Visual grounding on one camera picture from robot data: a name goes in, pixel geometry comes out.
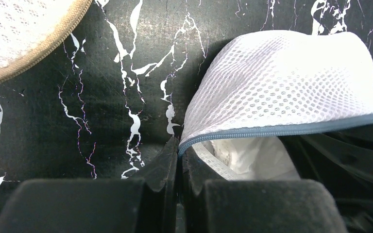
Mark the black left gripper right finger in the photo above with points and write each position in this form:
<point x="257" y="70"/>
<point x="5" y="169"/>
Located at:
<point x="215" y="205"/>

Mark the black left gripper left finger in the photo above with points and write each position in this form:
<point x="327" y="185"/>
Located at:
<point x="143" y="203"/>

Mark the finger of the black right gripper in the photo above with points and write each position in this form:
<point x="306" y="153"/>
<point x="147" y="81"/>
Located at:
<point x="342" y="161"/>

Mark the white bra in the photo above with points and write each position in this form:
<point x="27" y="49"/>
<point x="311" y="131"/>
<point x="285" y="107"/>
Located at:
<point x="260" y="158"/>

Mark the white mesh bag tan trim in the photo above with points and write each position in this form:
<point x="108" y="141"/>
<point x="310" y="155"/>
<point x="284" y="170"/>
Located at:
<point x="31" y="29"/>

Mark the white mesh bag blue trim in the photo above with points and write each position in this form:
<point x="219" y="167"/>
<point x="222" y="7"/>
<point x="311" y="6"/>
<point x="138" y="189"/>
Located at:
<point x="280" y="83"/>

